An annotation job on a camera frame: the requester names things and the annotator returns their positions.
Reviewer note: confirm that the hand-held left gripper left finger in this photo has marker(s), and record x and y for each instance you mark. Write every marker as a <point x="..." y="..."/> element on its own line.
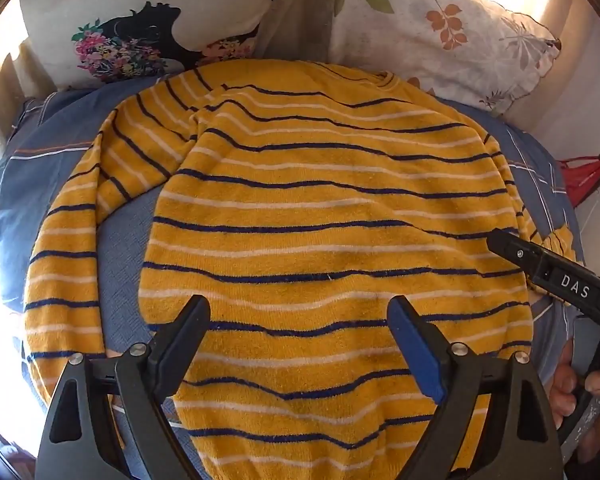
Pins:
<point x="184" y="342"/>

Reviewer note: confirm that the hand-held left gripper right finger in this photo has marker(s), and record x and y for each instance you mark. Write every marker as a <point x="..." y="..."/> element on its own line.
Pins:
<point x="420" y="350"/>

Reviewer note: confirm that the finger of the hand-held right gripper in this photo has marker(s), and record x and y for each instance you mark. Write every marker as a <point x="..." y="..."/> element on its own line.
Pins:
<point x="527" y="259"/>

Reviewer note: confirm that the yellow striped sweater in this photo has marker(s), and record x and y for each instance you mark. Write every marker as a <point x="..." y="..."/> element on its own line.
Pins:
<point x="330" y="235"/>

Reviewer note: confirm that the person's right hand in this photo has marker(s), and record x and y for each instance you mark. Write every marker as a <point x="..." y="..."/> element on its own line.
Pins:
<point x="565" y="390"/>

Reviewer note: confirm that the red cloth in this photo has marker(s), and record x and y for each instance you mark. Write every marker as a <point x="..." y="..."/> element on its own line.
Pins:
<point x="582" y="180"/>

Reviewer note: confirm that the blue bed sheet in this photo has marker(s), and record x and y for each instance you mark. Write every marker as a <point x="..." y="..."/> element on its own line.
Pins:
<point x="125" y="240"/>

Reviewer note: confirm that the leaf print pillow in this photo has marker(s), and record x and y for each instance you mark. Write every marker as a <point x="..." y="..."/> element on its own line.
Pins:
<point x="430" y="50"/>

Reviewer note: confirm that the bird print pillow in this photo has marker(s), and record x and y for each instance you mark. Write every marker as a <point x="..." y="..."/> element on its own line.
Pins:
<point x="205" y="0"/>

